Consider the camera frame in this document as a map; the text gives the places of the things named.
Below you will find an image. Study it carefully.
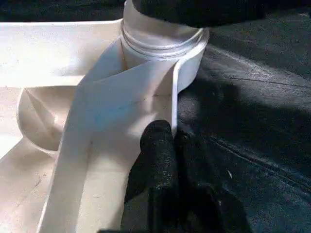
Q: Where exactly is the black work mat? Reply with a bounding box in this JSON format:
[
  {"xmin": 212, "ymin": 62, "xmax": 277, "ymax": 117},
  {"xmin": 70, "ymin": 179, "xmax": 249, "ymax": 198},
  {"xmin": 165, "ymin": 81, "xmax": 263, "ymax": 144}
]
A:
[{"xmin": 0, "ymin": 0, "xmax": 311, "ymax": 233}]

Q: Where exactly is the white plastic table leg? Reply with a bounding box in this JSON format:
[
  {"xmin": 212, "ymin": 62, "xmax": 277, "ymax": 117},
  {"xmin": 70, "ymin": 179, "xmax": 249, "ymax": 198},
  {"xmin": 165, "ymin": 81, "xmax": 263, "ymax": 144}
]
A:
[{"xmin": 121, "ymin": 0, "xmax": 205, "ymax": 59}]

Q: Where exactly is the white plastic table top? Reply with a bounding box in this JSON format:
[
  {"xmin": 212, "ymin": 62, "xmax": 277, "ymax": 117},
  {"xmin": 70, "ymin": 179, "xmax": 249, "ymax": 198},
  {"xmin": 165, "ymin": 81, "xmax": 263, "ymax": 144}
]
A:
[{"xmin": 0, "ymin": 19, "xmax": 210, "ymax": 233}]

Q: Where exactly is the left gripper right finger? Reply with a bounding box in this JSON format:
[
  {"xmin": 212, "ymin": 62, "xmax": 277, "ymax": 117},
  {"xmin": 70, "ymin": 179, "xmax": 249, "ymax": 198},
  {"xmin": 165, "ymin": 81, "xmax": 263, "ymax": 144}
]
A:
[{"xmin": 175, "ymin": 130, "xmax": 253, "ymax": 233}]

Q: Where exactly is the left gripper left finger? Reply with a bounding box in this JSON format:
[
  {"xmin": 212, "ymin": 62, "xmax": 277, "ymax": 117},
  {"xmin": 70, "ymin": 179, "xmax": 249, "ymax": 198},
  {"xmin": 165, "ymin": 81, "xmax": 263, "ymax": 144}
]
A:
[{"xmin": 119, "ymin": 120, "xmax": 181, "ymax": 233}]

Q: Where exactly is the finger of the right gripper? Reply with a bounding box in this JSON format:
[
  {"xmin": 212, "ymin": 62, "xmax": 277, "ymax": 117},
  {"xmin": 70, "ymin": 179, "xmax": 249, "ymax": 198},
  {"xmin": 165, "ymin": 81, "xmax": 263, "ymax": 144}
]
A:
[{"xmin": 132, "ymin": 0, "xmax": 311, "ymax": 28}]

